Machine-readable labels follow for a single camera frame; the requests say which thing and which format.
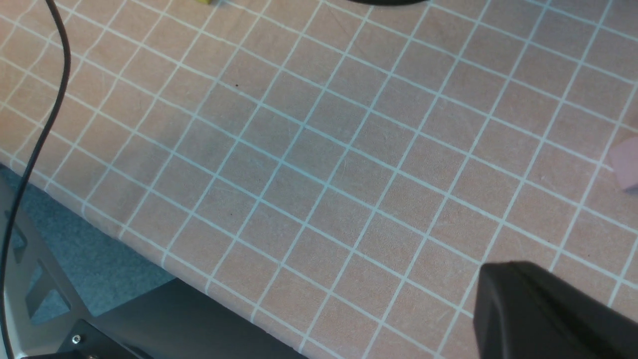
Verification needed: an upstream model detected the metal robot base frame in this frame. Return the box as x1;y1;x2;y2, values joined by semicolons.
1;211;303;359

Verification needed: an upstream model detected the pink checked tablecloth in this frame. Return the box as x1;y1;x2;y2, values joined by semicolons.
0;0;638;359

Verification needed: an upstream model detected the green centre plate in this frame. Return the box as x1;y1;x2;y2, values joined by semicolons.
351;0;428;7

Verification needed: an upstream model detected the black camera cable left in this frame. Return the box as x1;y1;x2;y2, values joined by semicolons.
0;0;71;359

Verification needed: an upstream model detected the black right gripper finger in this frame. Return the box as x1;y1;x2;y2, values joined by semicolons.
473;261;638;359

